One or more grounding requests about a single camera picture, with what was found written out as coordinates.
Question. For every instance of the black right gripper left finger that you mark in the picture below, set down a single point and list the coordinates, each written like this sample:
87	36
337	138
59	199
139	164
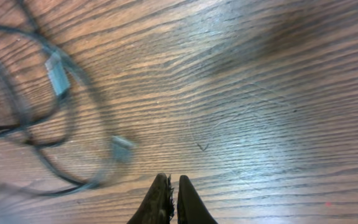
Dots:
157	206

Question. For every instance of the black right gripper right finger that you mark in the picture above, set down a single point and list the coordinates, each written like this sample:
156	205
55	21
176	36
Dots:
190	207

